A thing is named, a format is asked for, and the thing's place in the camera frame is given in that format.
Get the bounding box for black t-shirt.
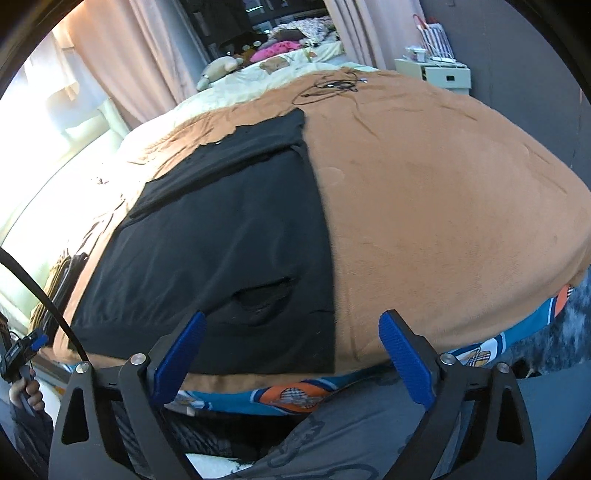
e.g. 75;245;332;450
72;110;335;375

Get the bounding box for person's left hand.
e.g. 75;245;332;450
9;368;45;412

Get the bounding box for grey shaggy rug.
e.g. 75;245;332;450
500;271;590;378

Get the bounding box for grey printed trousers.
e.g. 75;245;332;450
163;363;590;479

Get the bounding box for cream headboard cushion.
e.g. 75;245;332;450
61;98;130;149

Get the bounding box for orange-brown blanket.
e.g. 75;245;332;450
38;66;591;395

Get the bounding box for pink curtain left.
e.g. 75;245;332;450
59;0;208;128

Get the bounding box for pink curtain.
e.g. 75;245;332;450
325;0;424;70
59;0;208;128

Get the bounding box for beige plush toy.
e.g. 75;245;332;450
197;56;245;92

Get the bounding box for cream quilt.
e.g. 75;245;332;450
119;41;374;155

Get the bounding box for pink garment on bed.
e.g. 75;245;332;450
250;40;302;63

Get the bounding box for cream bedside cabinet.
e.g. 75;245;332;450
394;58;472;95

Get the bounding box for floral pillow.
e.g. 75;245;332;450
269;16;339;45

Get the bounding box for striped bag on cabinet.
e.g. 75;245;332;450
413;14;456;62

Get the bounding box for pink curtain right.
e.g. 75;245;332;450
325;0;424;70

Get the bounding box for black cable near camera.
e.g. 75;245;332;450
0;246;91;363

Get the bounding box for coiled black cable on bed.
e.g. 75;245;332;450
290;68;370;106

